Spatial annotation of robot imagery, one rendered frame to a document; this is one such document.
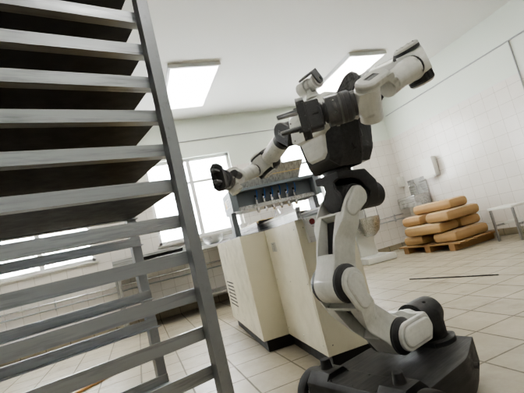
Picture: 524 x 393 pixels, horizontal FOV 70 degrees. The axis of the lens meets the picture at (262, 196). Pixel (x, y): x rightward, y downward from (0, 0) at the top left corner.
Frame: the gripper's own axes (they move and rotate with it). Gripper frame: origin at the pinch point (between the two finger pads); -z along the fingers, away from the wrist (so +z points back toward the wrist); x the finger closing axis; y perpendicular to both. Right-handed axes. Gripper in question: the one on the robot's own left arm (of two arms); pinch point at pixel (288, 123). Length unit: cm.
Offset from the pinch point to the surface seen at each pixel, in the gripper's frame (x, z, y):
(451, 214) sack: -60, 170, -457
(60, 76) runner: 15, -45, 34
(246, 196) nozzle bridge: 4, -52, -171
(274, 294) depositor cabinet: -70, -47, -164
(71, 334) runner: -40, -50, 39
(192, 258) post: -30.9, -28.9, 21.7
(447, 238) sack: -91, 157, -465
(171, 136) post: -0.8, -27.5, 20.9
